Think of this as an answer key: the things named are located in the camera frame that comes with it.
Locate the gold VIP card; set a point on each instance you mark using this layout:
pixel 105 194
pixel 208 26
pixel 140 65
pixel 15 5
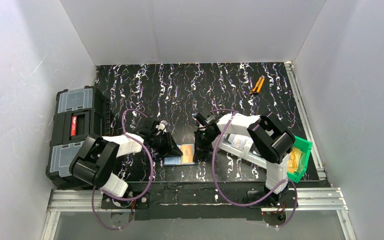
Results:
pixel 188 151

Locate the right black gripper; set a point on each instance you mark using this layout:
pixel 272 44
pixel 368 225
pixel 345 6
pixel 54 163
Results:
pixel 200 145

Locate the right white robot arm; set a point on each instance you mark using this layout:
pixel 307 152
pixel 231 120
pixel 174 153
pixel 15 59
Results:
pixel 266 135

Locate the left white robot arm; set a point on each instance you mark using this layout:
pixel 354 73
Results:
pixel 94 162

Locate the grey bin middle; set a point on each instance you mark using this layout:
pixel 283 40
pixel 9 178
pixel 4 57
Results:
pixel 253 157

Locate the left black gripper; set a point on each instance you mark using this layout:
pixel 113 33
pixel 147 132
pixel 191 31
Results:
pixel 164 145

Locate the green bin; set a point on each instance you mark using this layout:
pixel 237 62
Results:
pixel 306 147

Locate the grey bin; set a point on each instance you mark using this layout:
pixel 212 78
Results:
pixel 224 143
pixel 253 157

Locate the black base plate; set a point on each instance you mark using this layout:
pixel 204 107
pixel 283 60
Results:
pixel 193 200

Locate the orange black utility knife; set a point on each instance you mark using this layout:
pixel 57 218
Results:
pixel 258 86

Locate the grey bin left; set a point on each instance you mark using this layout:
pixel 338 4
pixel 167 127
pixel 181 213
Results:
pixel 224 143

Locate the gold cards in green bin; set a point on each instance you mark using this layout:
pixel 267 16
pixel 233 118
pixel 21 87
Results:
pixel 294 160

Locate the black tool box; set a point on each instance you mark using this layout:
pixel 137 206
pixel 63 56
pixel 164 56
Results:
pixel 78 113

